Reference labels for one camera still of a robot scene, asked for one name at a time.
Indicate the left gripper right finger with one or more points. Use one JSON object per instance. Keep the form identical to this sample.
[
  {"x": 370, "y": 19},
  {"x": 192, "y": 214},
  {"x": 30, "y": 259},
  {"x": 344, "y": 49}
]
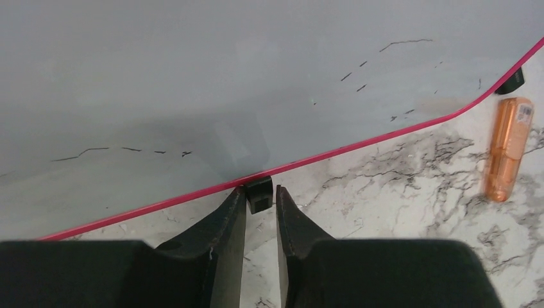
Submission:
[{"x": 318, "y": 270}]

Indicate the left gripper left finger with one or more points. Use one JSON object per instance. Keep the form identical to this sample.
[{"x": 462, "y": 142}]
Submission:
[{"x": 201, "y": 267}]

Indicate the pink framed whiteboard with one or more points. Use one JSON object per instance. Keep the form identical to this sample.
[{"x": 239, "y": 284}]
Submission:
[{"x": 114, "y": 109}]

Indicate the black wire whiteboard stand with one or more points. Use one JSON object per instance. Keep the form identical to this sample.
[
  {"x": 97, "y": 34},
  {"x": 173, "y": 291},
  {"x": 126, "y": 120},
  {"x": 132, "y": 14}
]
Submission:
[{"x": 260, "y": 191}]

